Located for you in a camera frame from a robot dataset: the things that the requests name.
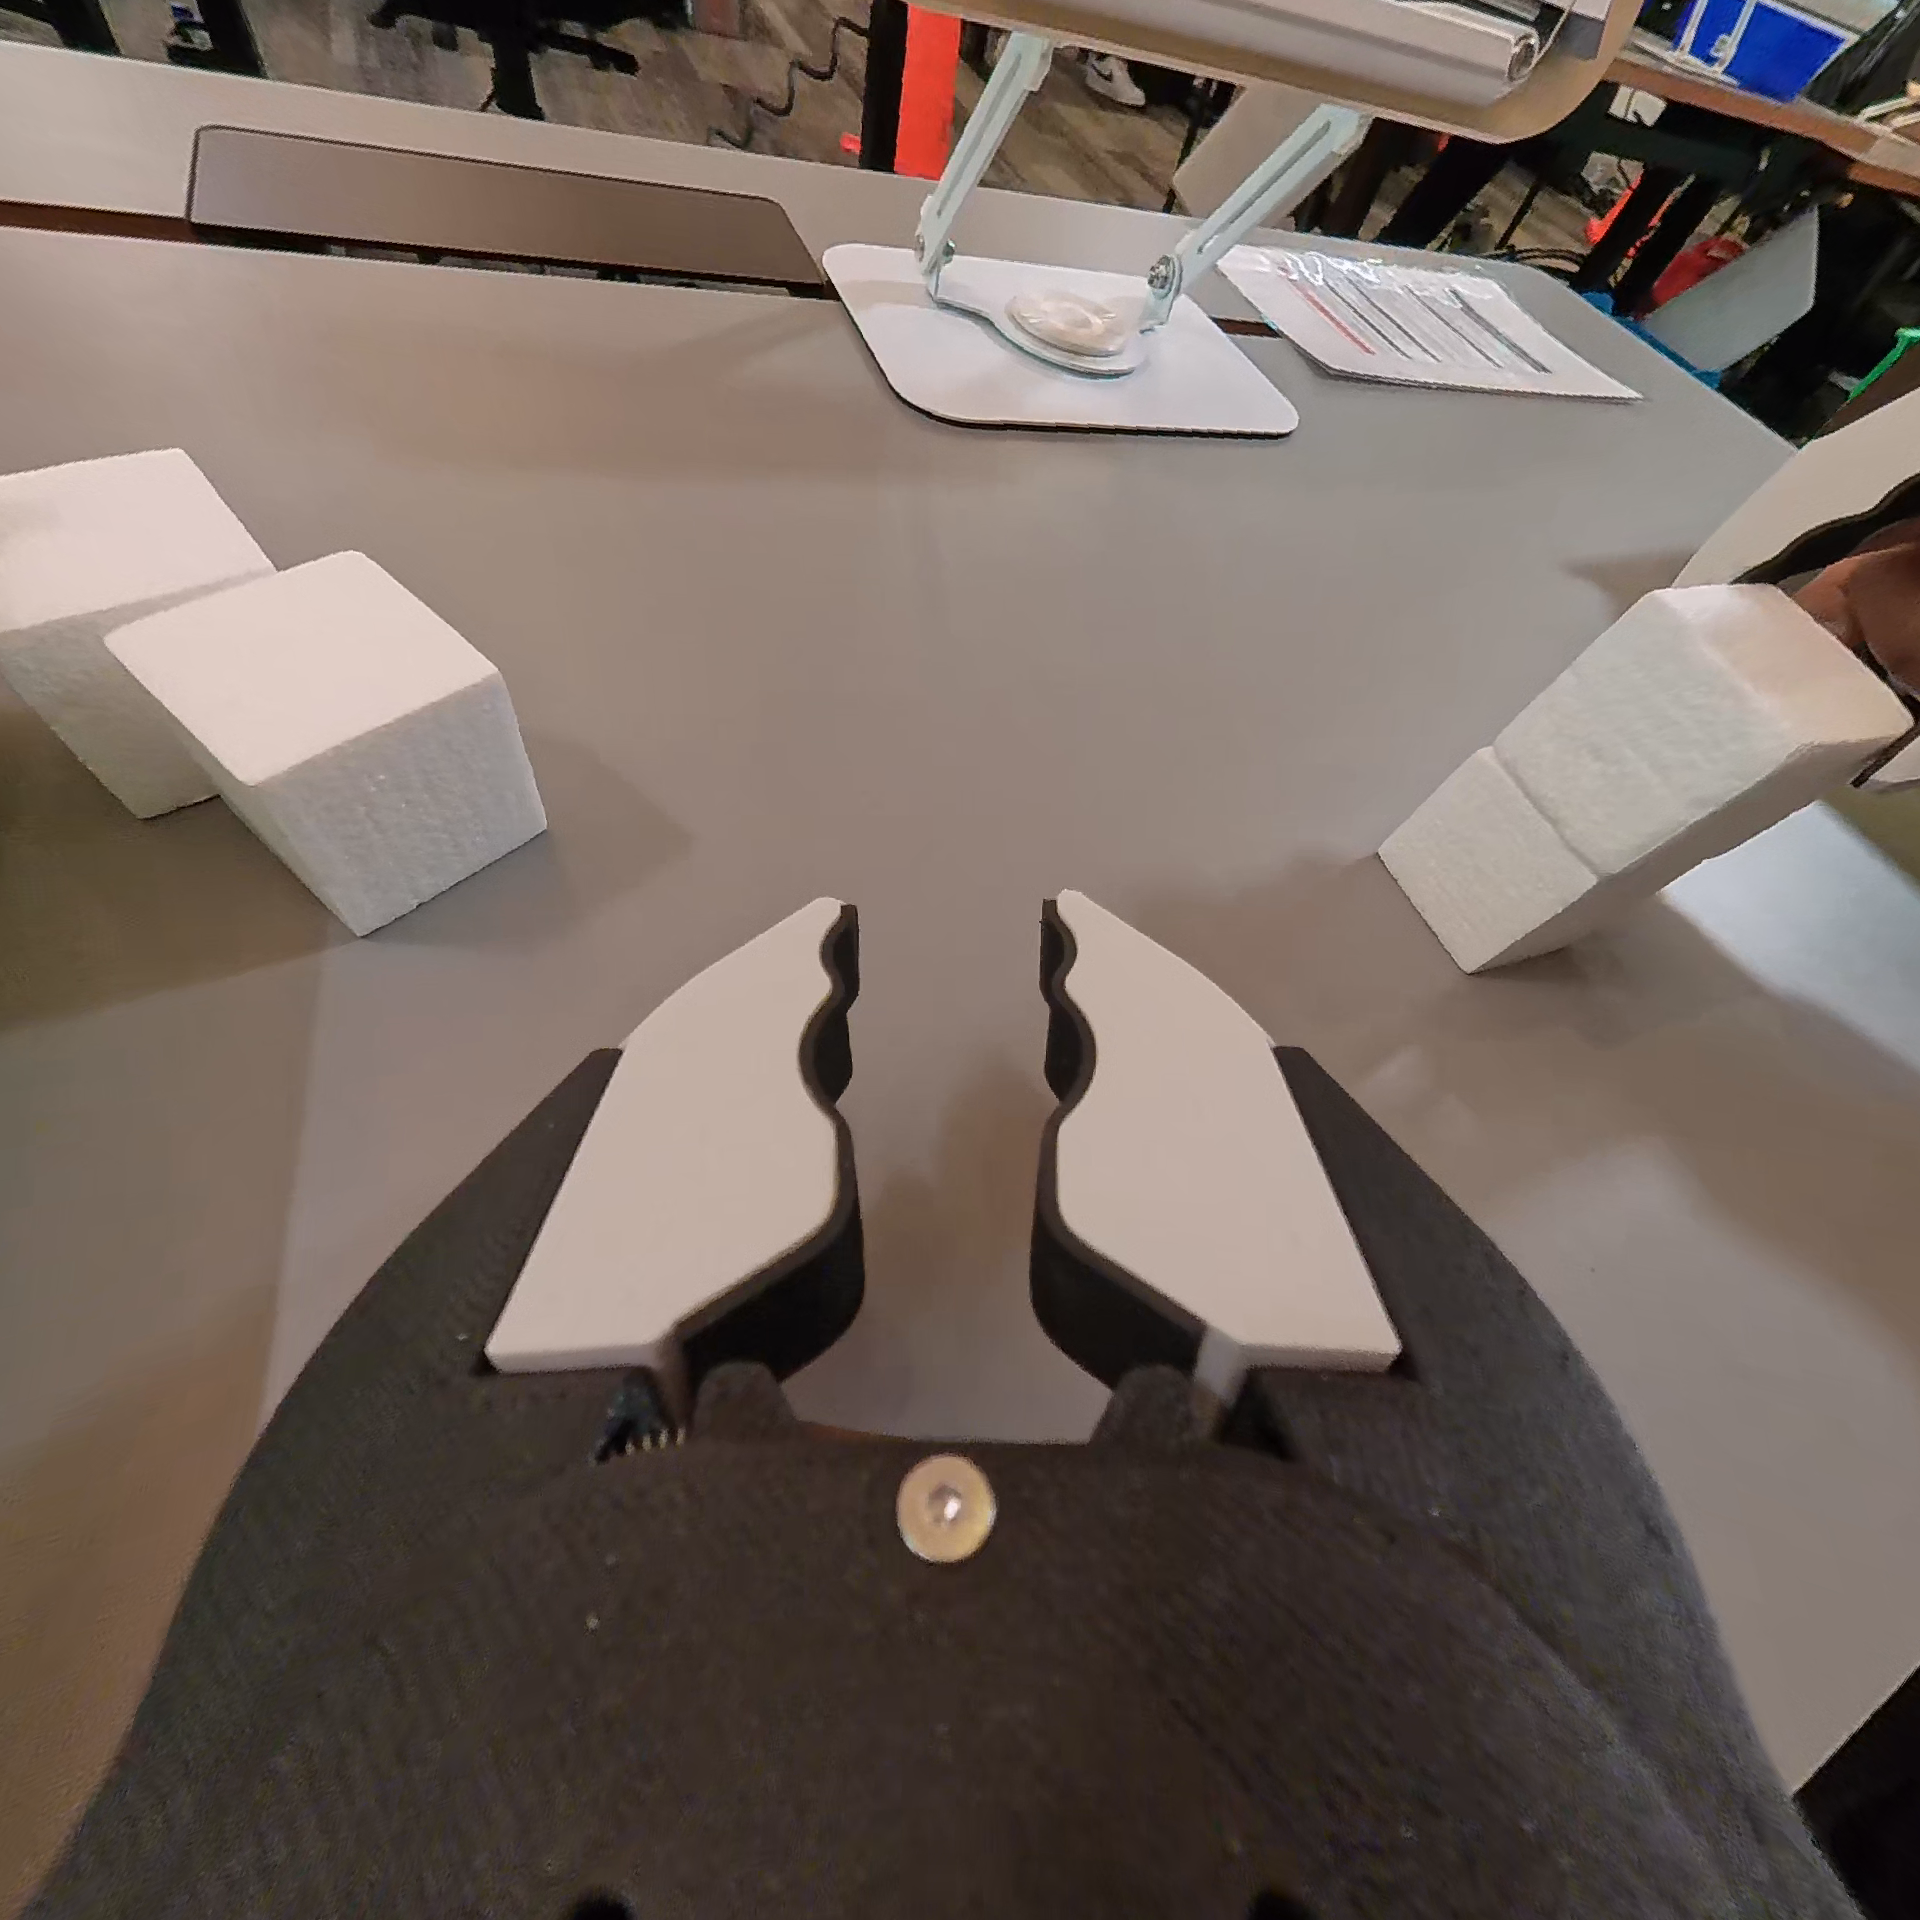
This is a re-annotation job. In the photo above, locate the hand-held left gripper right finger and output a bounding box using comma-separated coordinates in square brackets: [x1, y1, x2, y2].
[1032, 889, 1409, 1412]

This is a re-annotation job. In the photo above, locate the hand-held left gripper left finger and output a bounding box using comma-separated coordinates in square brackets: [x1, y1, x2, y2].
[482, 897, 867, 1384]

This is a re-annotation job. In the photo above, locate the white foam cube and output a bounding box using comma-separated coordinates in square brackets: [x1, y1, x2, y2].
[104, 548, 550, 939]
[0, 448, 280, 823]
[1493, 580, 1918, 882]
[1377, 744, 1674, 976]

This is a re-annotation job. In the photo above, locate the brown desk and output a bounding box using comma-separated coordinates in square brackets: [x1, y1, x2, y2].
[1597, 45, 1920, 197]

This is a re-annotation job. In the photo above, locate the grey desk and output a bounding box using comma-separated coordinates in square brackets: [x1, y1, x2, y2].
[0, 36, 1920, 1920]

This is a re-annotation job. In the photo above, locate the person's right hand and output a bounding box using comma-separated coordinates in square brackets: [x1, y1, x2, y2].
[1792, 544, 1920, 711]

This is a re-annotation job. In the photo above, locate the green plastic bin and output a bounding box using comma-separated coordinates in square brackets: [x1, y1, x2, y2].
[1843, 322, 1920, 442]

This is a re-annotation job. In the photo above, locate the blue storage box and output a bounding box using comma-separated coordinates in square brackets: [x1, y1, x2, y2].
[1669, 0, 1850, 97]

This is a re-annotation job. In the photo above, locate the printed sheet in plastic sleeve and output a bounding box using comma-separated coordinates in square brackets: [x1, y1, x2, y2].
[1218, 242, 1644, 404]

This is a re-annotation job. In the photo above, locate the white laptop stand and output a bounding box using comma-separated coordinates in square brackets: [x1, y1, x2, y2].
[824, 29, 1300, 442]

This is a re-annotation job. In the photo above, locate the orange red panel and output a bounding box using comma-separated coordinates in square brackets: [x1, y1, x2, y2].
[859, 0, 950, 173]

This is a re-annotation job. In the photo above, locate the black office chair base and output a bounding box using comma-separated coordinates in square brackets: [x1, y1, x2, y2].
[369, 0, 640, 122]

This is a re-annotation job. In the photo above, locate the dark cable tray lid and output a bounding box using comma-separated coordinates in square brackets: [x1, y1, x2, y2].
[193, 125, 829, 289]

